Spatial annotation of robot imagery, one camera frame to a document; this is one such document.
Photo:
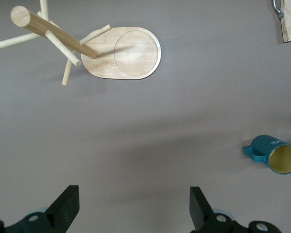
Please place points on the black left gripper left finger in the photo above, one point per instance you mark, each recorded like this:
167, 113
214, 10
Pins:
58, 216

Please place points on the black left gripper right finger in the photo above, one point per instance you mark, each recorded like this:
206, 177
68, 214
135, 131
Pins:
208, 221

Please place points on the teal mug with yellow inside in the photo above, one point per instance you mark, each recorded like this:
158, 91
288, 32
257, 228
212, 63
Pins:
264, 148

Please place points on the wooden cup rack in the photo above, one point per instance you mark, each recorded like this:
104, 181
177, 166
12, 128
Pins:
131, 53

